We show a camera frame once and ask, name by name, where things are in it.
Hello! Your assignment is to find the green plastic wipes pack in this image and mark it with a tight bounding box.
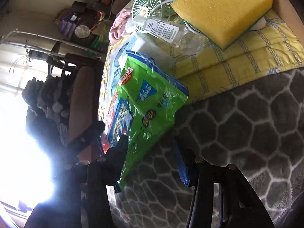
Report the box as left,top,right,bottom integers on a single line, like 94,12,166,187
119,52,189,188

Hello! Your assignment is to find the blue white face mask pouch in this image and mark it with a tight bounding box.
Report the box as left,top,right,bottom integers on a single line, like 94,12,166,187
101,51,147,150

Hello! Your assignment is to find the pile of dark clothes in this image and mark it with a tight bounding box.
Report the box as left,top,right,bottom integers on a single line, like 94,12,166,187
22,75,74,146

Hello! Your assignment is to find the grey patterned fleece blanket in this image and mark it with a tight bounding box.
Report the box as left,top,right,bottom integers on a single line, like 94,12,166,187
108,68,303,227

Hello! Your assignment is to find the brown armchair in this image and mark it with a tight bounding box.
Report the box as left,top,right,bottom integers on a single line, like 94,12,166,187
64,53,105,162

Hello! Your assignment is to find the round white lidded tub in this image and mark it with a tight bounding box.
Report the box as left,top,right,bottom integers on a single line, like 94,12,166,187
74,25,91,39

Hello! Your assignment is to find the purple boxes stack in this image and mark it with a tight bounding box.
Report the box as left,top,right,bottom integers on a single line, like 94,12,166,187
59,12,79,40

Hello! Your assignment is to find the white clothes rack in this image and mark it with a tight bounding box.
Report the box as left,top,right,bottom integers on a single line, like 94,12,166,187
1,29,106,58

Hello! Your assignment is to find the pink cloth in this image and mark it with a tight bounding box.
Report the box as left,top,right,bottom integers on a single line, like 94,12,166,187
109,8,131,45

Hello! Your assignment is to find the clear plastic bottle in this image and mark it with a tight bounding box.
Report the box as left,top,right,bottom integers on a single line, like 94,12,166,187
132,15,205,55

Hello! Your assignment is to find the mint green handheld fan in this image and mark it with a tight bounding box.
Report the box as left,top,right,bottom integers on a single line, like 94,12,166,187
131,0,176,33

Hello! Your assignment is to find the yellow sponge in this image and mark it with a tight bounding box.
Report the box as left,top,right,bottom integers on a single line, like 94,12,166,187
172,0,273,49

